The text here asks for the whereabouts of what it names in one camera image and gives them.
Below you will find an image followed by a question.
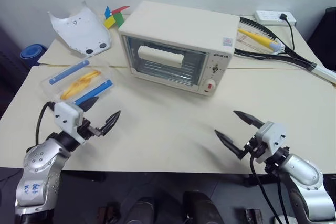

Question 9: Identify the black chair back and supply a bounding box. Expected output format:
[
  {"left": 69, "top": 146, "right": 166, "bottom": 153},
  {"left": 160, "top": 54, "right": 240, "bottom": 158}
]
[{"left": 307, "top": 6, "right": 336, "bottom": 72}]

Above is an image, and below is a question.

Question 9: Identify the white power strip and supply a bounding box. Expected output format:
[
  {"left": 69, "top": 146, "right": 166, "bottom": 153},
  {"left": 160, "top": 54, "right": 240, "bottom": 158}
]
[{"left": 253, "top": 10, "right": 298, "bottom": 27}]

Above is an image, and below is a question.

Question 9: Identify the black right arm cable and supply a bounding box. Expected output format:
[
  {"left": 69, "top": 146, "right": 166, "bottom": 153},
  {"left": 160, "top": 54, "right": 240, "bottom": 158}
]
[{"left": 249, "top": 154, "right": 288, "bottom": 224}]

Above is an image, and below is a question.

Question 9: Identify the black racket white grip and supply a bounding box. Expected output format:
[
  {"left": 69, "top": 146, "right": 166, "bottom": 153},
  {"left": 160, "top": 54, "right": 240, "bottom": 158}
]
[{"left": 233, "top": 16, "right": 336, "bottom": 86}]

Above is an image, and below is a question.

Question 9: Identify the white plastic robot shell cover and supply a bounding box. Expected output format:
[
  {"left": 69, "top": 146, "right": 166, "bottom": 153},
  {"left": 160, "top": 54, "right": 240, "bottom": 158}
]
[{"left": 47, "top": 0, "right": 113, "bottom": 58}]

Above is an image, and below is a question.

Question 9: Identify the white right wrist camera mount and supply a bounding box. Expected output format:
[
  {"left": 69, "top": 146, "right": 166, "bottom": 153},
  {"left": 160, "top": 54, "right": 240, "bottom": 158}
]
[{"left": 253, "top": 121, "right": 288, "bottom": 164}]

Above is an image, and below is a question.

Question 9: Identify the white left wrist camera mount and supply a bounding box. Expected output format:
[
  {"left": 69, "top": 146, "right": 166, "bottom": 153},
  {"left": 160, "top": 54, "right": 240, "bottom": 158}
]
[{"left": 54, "top": 102, "right": 85, "bottom": 145}]

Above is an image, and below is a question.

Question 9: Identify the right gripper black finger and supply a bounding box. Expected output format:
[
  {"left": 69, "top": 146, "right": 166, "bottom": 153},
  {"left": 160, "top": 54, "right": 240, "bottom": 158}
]
[
  {"left": 214, "top": 129, "right": 248, "bottom": 161},
  {"left": 233, "top": 110, "right": 265, "bottom": 131}
]

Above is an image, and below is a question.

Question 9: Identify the dark rounded shape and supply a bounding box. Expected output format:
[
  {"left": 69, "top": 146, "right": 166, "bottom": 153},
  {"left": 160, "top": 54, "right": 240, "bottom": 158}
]
[
  {"left": 128, "top": 196, "right": 156, "bottom": 224},
  {"left": 182, "top": 189, "right": 224, "bottom": 224}
]

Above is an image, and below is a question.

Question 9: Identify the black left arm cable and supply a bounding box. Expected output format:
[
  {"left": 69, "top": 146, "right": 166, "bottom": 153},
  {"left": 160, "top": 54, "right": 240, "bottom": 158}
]
[{"left": 35, "top": 101, "right": 57, "bottom": 144}]

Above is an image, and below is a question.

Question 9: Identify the black power cord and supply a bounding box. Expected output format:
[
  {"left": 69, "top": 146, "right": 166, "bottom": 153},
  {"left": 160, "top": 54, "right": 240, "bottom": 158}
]
[{"left": 284, "top": 17, "right": 297, "bottom": 52}]

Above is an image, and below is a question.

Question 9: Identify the cream oven door handle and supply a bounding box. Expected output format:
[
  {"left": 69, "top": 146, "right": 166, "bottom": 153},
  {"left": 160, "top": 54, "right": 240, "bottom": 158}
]
[{"left": 138, "top": 45, "right": 185, "bottom": 69}]

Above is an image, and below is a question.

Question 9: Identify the colourful paper pinwheel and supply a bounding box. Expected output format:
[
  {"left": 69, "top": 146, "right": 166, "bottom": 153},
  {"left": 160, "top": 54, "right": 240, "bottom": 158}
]
[{"left": 103, "top": 5, "right": 131, "bottom": 29}]

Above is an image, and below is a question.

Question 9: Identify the clear container with blue clips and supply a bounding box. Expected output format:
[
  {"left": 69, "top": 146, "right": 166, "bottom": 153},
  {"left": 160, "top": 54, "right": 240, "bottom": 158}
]
[{"left": 39, "top": 59, "right": 116, "bottom": 105}]

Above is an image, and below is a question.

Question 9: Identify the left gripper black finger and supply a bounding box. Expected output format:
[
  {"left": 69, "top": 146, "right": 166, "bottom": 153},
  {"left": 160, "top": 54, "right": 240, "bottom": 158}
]
[
  {"left": 99, "top": 110, "right": 121, "bottom": 136},
  {"left": 78, "top": 96, "right": 100, "bottom": 112}
]

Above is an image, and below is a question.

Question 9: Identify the cream toaster oven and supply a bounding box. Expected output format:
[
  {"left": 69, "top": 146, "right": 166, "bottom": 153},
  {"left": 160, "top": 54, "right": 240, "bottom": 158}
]
[{"left": 117, "top": 0, "right": 241, "bottom": 97}]

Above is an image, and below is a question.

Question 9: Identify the printed paper sheet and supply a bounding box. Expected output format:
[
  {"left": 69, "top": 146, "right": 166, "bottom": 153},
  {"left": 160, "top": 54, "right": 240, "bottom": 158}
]
[{"left": 235, "top": 24, "right": 285, "bottom": 56}]

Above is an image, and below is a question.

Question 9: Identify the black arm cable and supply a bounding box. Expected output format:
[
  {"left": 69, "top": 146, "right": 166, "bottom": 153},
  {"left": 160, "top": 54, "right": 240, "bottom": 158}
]
[
  {"left": 35, "top": 101, "right": 57, "bottom": 144},
  {"left": 249, "top": 154, "right": 288, "bottom": 224}
]

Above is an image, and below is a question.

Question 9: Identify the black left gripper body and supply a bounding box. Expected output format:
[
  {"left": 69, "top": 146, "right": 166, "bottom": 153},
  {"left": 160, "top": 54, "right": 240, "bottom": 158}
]
[{"left": 77, "top": 119, "right": 102, "bottom": 140}]

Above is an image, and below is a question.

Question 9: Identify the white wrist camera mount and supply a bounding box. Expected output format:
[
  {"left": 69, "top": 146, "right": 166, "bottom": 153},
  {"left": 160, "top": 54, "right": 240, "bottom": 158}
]
[
  {"left": 54, "top": 102, "right": 85, "bottom": 145},
  {"left": 253, "top": 121, "right": 288, "bottom": 164}
]

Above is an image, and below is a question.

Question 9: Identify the silver and black control knob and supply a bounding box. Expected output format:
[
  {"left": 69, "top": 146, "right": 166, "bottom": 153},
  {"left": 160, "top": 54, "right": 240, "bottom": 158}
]
[{"left": 211, "top": 62, "right": 222, "bottom": 76}]

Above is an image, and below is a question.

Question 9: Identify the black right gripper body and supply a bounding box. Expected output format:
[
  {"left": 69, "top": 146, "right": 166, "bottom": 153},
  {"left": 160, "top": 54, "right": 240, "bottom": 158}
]
[{"left": 243, "top": 134, "right": 266, "bottom": 158}]

